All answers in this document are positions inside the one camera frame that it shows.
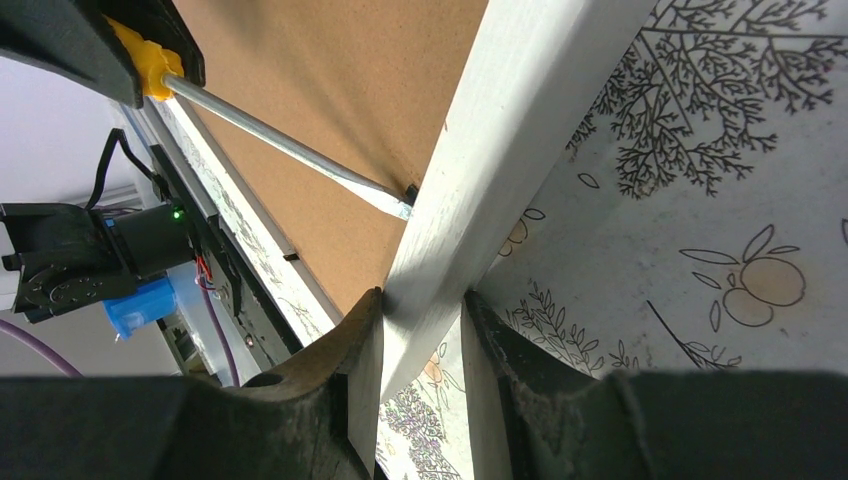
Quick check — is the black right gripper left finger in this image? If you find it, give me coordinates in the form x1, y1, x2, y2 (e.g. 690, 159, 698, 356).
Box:
1, 288, 383, 479

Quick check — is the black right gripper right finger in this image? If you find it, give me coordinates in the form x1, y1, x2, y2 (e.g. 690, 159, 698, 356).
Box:
462, 291, 847, 479

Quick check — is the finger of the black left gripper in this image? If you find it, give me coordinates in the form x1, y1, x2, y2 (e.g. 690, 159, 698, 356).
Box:
99, 0, 206, 87
1, 0, 143, 108

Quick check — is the yellow handled screwdriver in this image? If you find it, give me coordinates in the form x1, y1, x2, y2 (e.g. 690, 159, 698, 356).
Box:
106, 18, 413, 221

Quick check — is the white picture frame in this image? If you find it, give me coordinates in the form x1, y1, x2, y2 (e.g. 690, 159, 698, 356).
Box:
159, 1, 654, 399

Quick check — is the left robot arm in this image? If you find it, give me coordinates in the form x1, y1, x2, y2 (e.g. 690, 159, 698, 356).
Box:
1, 1, 205, 323

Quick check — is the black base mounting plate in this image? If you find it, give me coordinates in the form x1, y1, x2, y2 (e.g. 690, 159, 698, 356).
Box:
150, 144, 302, 386

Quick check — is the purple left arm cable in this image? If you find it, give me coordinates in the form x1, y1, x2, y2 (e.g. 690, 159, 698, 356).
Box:
0, 284, 243, 389

